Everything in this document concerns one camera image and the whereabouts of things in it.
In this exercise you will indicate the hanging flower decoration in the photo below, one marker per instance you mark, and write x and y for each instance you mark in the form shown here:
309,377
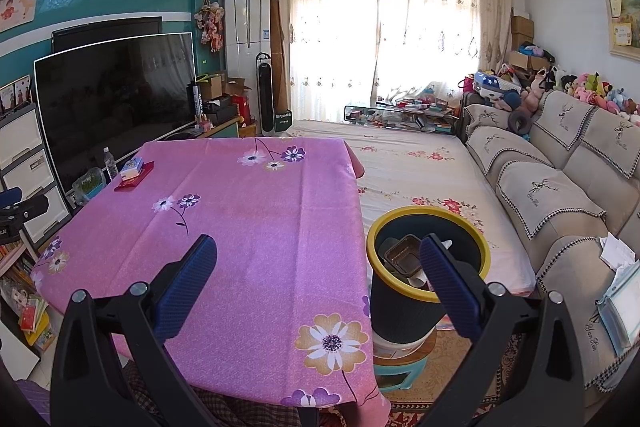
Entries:
210,24

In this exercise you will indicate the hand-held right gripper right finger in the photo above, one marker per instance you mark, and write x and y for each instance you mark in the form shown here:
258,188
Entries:
450,287

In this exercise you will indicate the large black television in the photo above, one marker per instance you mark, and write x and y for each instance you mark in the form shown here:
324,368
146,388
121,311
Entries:
110,107

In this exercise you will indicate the framed wall picture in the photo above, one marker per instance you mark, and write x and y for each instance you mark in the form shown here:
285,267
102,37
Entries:
620,22

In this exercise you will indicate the beige sofa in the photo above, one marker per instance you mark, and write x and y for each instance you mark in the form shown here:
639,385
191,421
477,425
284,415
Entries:
550,197

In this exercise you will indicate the black white tube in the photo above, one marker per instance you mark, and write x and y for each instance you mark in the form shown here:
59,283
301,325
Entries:
198,102

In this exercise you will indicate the open cardboard box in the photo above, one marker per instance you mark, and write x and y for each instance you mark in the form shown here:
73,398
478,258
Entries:
225,86

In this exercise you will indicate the clear water bottle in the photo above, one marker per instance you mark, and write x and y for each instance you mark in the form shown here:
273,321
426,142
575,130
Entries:
110,164

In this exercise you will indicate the red box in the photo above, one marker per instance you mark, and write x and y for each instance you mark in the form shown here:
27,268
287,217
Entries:
241,109

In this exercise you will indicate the black yellow-rimmed waste bin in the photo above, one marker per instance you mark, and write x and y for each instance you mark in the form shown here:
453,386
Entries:
395,307

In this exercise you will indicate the red flat packet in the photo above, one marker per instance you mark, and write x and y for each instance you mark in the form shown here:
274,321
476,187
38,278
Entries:
137,183

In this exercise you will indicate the pale blue tissue pack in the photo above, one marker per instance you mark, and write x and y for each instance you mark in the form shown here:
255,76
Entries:
620,312

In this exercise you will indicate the pink floral tablecloth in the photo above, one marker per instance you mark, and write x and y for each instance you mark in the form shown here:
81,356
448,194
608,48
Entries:
250,232

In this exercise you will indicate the white plastic drawer unit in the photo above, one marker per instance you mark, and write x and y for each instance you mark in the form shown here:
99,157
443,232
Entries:
25,167

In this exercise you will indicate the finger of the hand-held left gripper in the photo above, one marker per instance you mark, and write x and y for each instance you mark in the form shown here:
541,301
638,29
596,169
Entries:
27,207

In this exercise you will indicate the pile of stuffed toys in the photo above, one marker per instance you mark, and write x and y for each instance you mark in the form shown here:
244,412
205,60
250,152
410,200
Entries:
590,87

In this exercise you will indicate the brown plastic tray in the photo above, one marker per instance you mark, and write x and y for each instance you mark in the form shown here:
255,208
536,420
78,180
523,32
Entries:
405,252

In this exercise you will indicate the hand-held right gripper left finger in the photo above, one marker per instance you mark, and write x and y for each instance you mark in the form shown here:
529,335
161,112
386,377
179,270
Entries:
187,287

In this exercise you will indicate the person's plaid clothing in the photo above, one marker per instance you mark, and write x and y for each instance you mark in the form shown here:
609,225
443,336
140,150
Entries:
220,407

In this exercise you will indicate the teal plastic stool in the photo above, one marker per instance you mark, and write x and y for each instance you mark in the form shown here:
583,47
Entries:
400,377

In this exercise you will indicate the teal yellow television cabinet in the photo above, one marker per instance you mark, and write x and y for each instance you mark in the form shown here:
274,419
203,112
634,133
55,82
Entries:
225,129

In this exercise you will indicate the cluttered glass coffee table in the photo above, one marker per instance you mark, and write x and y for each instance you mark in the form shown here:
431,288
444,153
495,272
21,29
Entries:
400,114

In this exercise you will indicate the black tower fan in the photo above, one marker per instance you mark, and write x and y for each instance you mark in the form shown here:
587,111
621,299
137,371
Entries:
265,92

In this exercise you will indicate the cream sheer curtains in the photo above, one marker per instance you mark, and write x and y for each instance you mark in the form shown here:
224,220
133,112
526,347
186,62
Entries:
340,32

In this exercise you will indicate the stacked cardboard boxes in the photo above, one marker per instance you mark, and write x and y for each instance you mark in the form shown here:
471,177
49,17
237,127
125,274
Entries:
521,32

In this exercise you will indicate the plastic bag of greens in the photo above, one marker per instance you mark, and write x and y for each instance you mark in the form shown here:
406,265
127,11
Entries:
89,184

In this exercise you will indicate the white standing air conditioner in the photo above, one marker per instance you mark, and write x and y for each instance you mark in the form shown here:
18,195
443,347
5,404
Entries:
247,32

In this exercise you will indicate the white paper sheet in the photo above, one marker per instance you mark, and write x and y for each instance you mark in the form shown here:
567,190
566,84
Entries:
617,252

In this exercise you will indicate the black appliance box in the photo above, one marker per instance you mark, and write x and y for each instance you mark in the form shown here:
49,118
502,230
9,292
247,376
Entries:
282,119

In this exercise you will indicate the cartoon wall poster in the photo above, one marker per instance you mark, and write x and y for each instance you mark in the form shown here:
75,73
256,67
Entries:
17,7

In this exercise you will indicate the small photo frame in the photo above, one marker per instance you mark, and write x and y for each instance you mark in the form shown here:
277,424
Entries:
22,91
7,99

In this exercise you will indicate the cream floral floor mat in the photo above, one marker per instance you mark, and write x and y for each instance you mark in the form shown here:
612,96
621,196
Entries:
425,177

